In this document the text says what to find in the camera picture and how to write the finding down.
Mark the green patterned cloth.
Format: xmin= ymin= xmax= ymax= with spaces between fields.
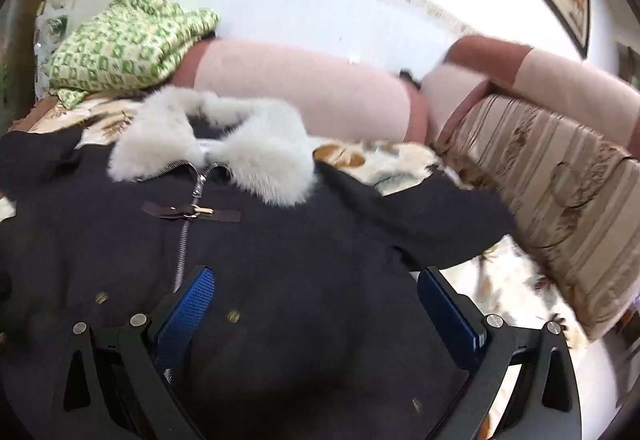
xmin=46 ymin=0 xmax=221 ymax=110

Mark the pink and brown sofa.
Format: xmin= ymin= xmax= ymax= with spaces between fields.
xmin=172 ymin=34 xmax=640 ymax=152

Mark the clear plastic bag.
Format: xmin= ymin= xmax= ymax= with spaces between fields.
xmin=34 ymin=0 xmax=70 ymax=97

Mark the black cable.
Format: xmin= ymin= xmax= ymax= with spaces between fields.
xmin=547 ymin=159 xmax=628 ymax=223

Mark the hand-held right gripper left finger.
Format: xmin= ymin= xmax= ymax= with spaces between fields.
xmin=50 ymin=265 xmax=217 ymax=440

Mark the black coat with fur collar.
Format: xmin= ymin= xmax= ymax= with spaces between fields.
xmin=0 ymin=86 xmax=518 ymax=440

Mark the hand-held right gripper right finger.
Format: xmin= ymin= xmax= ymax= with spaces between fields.
xmin=416 ymin=266 xmax=584 ymax=440

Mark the striped floral cushion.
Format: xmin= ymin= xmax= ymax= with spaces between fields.
xmin=434 ymin=92 xmax=640 ymax=342

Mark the leaf print blanket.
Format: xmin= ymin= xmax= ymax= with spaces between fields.
xmin=0 ymin=96 xmax=591 ymax=440

